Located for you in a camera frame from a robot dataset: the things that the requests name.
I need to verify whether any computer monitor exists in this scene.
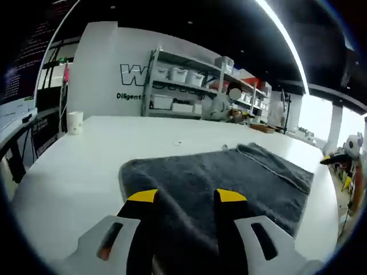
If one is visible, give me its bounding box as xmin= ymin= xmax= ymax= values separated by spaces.
xmin=0 ymin=0 xmax=83 ymax=105

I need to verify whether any group of white storage bins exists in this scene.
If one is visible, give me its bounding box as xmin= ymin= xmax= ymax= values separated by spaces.
xmin=156 ymin=56 xmax=270 ymax=115

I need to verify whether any grey metal shelf unit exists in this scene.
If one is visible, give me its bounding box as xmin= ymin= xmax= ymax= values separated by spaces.
xmin=142 ymin=47 xmax=272 ymax=121

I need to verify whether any wooden tray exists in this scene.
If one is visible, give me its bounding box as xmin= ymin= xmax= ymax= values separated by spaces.
xmin=249 ymin=123 xmax=278 ymax=134

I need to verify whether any black sign board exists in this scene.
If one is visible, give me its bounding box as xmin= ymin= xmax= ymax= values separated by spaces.
xmin=31 ymin=116 xmax=60 ymax=157

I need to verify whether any white side desk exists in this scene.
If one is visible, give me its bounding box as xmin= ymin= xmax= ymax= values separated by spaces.
xmin=0 ymin=99 xmax=40 ymax=184

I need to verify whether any grey plush towel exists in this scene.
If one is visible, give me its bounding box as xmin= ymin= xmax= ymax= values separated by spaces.
xmin=119 ymin=142 xmax=315 ymax=275

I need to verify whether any white paper cup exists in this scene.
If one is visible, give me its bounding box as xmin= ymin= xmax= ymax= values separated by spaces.
xmin=67 ymin=111 xmax=84 ymax=135

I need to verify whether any ceiling light strip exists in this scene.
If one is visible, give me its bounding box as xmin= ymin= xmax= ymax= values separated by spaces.
xmin=255 ymin=0 xmax=310 ymax=95

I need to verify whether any black stand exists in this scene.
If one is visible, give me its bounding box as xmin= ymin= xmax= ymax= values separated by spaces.
xmin=279 ymin=88 xmax=293 ymax=134

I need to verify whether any pink flag on pole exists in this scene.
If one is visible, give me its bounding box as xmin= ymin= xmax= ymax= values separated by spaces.
xmin=58 ymin=60 xmax=72 ymax=134

